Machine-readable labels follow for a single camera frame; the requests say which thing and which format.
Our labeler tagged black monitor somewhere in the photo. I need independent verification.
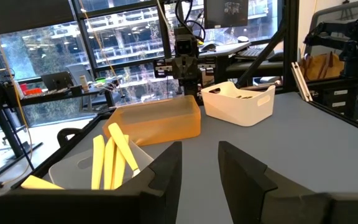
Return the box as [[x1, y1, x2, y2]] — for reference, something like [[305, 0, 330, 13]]
[[203, 0, 250, 30]]

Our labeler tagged grey-blue table mat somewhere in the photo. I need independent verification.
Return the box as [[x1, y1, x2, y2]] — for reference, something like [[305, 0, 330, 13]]
[[42, 91, 358, 224]]

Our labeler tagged brown wooden bin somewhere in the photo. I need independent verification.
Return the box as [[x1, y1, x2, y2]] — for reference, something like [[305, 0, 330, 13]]
[[102, 95, 203, 147]]

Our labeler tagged clear plastic bin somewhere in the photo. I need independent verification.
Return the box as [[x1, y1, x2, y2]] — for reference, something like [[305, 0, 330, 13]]
[[48, 139, 155, 190]]

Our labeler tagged yellow hanging cable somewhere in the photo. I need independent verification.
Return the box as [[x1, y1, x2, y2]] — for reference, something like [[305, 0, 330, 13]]
[[0, 0, 34, 194]]

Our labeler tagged white bottle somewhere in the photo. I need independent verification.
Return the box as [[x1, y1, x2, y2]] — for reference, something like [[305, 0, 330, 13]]
[[79, 74, 90, 93]]

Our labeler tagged black computer mouse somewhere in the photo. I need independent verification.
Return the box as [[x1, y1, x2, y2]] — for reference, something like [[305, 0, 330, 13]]
[[200, 43, 218, 53]]

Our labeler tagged dark grey desk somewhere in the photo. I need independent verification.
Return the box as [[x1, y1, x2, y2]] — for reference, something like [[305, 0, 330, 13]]
[[197, 40, 287, 85]]

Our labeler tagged large glass window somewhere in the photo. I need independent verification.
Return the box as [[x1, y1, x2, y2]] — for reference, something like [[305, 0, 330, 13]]
[[0, 0, 287, 127]]

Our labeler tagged white plastic bin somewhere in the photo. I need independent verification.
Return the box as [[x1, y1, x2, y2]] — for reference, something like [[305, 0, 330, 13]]
[[200, 81, 277, 128]]

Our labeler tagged black drawer cabinet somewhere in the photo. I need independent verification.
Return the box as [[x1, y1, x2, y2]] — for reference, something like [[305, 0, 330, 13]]
[[317, 84, 357, 112]]

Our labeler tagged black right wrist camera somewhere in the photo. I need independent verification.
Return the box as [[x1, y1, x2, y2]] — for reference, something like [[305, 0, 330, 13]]
[[173, 26, 200, 58]]

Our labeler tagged tan brown bag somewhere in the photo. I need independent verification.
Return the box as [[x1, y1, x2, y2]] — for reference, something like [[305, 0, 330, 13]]
[[299, 52, 345, 82]]

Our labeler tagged black standing desk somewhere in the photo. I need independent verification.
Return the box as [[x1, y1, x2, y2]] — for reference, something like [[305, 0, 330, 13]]
[[0, 55, 116, 179]]

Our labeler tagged cream-handled cutlery piece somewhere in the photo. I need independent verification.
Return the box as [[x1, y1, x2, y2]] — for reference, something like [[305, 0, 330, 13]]
[[111, 134, 131, 190], [20, 174, 65, 190], [108, 122, 142, 178], [103, 136, 116, 190], [91, 134, 106, 190]]

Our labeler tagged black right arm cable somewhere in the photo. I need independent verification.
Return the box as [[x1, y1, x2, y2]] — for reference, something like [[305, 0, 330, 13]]
[[175, 0, 207, 44]]

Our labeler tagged grey laptop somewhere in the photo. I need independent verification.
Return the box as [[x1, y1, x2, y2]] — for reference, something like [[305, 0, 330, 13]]
[[40, 70, 75, 91]]

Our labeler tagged silver aluminium bracket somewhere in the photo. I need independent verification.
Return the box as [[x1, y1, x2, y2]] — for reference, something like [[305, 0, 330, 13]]
[[291, 61, 314, 103]]

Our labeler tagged black keyboard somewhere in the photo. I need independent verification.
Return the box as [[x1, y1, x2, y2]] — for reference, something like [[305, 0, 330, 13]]
[[235, 45, 276, 60]]

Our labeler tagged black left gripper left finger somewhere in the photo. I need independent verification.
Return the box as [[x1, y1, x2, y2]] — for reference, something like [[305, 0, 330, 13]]
[[0, 141, 183, 224]]

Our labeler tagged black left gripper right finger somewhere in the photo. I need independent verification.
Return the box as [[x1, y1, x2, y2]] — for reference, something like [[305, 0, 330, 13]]
[[218, 141, 358, 224]]

